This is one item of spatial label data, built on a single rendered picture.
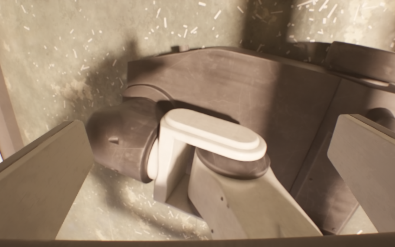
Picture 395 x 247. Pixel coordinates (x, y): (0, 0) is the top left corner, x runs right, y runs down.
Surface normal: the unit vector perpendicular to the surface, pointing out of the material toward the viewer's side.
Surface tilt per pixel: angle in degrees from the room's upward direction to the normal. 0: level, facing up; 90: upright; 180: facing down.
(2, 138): 0
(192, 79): 0
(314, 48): 0
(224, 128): 90
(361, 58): 37
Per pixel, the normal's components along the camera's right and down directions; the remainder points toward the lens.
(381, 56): -0.61, 0.22
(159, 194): -0.34, 0.36
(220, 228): -0.95, -0.02
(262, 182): 0.17, -0.88
